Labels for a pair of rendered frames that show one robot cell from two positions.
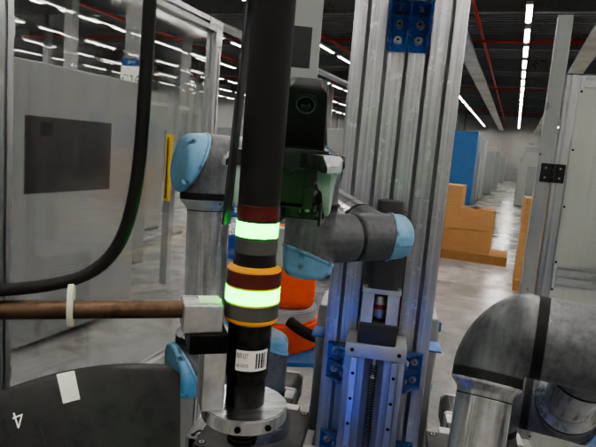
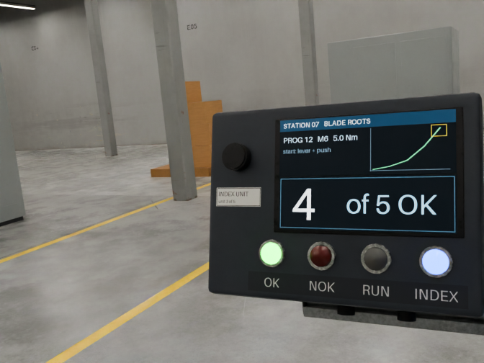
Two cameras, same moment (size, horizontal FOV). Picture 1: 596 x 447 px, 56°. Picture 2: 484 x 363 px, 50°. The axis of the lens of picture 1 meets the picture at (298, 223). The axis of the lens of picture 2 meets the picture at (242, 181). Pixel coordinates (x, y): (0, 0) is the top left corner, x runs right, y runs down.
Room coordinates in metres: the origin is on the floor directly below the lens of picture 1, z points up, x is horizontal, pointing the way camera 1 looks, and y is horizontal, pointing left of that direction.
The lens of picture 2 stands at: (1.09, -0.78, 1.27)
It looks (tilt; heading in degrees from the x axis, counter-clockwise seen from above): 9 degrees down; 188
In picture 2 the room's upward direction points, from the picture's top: 5 degrees counter-clockwise
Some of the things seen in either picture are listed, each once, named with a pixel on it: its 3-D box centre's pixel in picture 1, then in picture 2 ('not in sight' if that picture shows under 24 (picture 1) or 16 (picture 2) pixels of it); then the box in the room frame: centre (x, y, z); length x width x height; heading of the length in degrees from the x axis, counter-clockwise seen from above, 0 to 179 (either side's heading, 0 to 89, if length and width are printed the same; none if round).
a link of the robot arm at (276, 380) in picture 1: (258, 356); not in sight; (1.18, 0.06, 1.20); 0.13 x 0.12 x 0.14; 122
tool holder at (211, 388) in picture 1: (235, 358); not in sight; (0.43, 0.04, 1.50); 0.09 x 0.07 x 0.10; 107
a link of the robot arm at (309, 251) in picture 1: (318, 239); not in sight; (0.82, -0.03, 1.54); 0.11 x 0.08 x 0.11; 122
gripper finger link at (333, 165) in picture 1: (326, 185); not in sight; (0.54, -0.02, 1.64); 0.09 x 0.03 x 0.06; 14
